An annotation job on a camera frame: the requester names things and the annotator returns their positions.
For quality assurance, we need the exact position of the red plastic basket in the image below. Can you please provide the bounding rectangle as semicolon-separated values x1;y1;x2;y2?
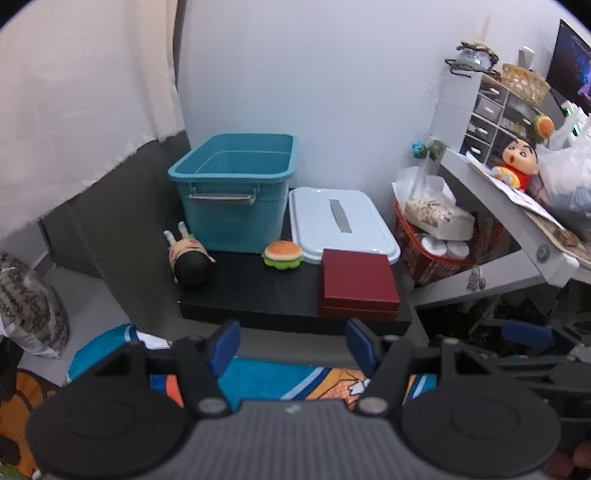
392;202;481;287

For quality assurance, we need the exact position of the patterned grey pillow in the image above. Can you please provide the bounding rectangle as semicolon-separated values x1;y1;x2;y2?
0;251;70;360

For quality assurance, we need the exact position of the clear plastic bag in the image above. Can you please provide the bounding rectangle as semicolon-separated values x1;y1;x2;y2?
536;115;591;232

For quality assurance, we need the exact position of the teal printed cloth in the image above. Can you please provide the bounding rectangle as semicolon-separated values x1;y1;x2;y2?
65;323;439;411

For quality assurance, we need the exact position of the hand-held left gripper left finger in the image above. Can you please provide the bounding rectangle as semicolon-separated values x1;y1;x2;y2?
92;320;242;418

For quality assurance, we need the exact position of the teal plastic storage box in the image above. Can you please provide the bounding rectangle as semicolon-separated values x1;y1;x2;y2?
167;134;298;254

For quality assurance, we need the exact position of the computer monitor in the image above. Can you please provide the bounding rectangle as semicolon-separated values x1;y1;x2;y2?
546;18;591;116

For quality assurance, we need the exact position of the dark red box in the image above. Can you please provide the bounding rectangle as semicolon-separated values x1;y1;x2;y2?
318;248;401;320

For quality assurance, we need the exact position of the teal pompom ornament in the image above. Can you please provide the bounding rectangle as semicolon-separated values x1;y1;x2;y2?
412;140;448;161

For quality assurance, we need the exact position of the white drawer organizer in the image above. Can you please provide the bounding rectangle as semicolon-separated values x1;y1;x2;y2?
429;69;550;164

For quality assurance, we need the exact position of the patterned beige mat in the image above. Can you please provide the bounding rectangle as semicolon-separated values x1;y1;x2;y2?
531;212;591;266

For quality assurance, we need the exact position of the white desk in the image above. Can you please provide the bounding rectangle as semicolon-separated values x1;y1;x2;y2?
409;150;591;310

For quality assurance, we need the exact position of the sleeping doll figure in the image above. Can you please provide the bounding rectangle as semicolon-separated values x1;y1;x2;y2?
163;222;216;288

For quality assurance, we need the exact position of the wicker basket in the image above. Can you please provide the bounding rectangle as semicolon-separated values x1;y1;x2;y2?
501;63;551;105

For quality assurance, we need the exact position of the small burger toy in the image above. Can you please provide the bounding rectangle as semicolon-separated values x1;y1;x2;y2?
531;113;555;139

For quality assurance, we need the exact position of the boy doll red shirt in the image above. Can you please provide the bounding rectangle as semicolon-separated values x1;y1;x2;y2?
490;137;541;192

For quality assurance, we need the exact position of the cream curtain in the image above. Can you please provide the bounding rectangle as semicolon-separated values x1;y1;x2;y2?
0;0;188;241

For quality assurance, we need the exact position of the white plastic bag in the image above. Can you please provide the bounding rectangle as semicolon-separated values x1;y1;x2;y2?
392;166;458;208

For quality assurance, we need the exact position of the printed tissue box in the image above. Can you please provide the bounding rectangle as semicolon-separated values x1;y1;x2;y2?
404;196;476;241

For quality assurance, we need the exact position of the orange printed cushion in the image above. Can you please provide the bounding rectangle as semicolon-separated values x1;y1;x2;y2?
0;369;61;480

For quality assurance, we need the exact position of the white storage box lid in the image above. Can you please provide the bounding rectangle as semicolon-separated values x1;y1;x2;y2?
288;187;402;265

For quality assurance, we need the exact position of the ceramic pot with rope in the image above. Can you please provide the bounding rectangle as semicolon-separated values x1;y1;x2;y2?
444;41;502;79

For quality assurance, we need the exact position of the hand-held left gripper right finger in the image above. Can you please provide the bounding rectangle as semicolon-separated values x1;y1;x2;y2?
345;318;499;418

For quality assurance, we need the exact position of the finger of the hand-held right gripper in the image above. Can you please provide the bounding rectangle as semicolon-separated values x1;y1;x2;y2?
501;320;591;363
494;360;591;418

